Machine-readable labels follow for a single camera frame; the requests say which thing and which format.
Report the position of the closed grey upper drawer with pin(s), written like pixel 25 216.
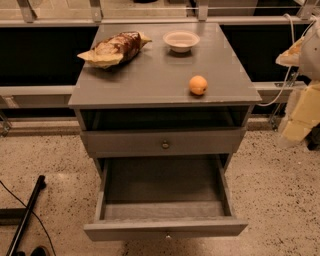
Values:
pixel 141 143

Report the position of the brown chip bag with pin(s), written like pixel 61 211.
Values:
pixel 115 50

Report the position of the black shoe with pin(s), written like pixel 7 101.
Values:
pixel 40 251

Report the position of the open grey lower drawer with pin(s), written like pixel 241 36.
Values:
pixel 162 198

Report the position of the grey drawer cabinet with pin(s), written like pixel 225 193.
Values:
pixel 151 92

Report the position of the white bowl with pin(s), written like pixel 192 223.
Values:
pixel 181 41

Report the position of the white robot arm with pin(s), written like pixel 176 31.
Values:
pixel 309 62

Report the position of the black pole stand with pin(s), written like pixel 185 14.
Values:
pixel 20 217

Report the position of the orange fruit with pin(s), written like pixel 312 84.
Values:
pixel 198 85

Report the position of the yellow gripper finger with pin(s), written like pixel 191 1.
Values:
pixel 302 114
pixel 291 56

